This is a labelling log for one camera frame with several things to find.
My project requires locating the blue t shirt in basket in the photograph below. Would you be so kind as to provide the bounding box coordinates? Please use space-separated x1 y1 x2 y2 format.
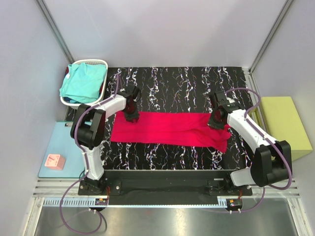
63 97 80 104

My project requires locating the white laundry basket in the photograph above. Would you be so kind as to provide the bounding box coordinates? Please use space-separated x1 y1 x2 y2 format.
60 59 108 109

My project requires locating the red t shirt in basket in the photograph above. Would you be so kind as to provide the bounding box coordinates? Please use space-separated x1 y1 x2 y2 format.
64 67 69 78

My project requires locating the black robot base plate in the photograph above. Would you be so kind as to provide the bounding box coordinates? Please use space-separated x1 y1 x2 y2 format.
78 170 252 207

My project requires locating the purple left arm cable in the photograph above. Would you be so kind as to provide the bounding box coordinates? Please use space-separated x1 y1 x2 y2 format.
60 73 124 234

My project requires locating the turquoise t shirt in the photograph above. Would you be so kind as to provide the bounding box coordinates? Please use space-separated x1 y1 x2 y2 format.
60 62 107 103

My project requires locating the pink t shirt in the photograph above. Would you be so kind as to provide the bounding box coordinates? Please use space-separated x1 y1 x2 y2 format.
110 112 231 153

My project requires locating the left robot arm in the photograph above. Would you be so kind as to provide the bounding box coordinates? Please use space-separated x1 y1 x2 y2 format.
70 85 141 195

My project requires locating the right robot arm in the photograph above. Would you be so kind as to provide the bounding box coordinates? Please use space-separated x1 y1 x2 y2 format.
208 91 292 195

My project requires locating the pink numbered block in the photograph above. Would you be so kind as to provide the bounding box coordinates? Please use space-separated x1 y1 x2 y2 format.
44 154 65 171

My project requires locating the yellow green drawer box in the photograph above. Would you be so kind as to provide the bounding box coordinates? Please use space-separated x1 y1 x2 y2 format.
259 96 314 161

